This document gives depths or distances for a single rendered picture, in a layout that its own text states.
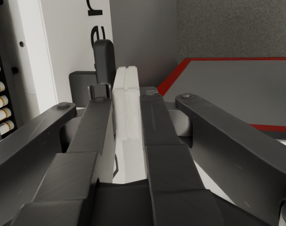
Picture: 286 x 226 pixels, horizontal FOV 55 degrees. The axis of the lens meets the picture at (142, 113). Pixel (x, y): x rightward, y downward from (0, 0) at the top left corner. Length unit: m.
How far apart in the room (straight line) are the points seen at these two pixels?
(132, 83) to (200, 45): 0.95
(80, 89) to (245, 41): 0.93
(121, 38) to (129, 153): 0.21
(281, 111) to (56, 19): 0.39
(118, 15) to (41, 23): 0.31
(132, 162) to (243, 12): 0.80
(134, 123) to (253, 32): 0.96
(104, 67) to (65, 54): 0.03
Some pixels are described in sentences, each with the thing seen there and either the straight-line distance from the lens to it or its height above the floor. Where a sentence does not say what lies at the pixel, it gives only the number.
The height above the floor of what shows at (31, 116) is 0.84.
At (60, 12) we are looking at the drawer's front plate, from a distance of 0.21.
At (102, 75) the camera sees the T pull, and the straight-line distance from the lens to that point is 0.20.
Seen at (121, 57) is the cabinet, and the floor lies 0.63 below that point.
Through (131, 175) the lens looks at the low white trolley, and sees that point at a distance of 0.42.
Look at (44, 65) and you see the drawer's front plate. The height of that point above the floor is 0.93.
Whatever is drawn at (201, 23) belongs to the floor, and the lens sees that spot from 1.09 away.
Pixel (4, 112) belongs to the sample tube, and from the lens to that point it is 0.31.
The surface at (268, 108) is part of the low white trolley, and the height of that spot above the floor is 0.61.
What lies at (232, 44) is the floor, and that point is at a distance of 1.09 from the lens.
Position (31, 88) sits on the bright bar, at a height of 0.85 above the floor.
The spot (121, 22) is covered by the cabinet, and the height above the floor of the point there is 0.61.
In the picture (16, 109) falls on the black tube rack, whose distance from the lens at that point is 0.32.
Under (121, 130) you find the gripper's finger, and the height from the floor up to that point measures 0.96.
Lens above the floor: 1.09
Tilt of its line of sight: 63 degrees down
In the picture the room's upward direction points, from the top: 140 degrees counter-clockwise
